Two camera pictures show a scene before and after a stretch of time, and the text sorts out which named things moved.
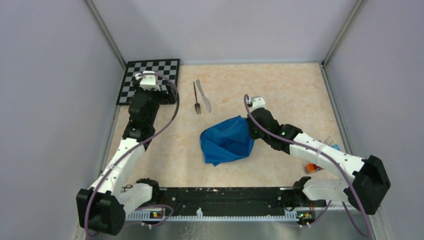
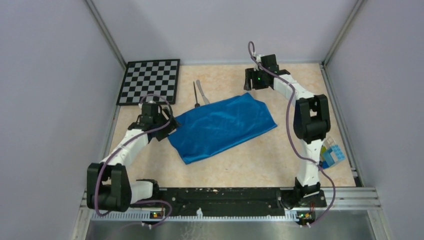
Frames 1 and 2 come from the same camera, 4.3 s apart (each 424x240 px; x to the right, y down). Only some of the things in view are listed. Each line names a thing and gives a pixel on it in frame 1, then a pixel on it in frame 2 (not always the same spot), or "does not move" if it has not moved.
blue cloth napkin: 226,141 to 209,127
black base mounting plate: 225,199 does not move
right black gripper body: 256,135 to 258,82
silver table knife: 206,101 does not move
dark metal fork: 197,105 does not move
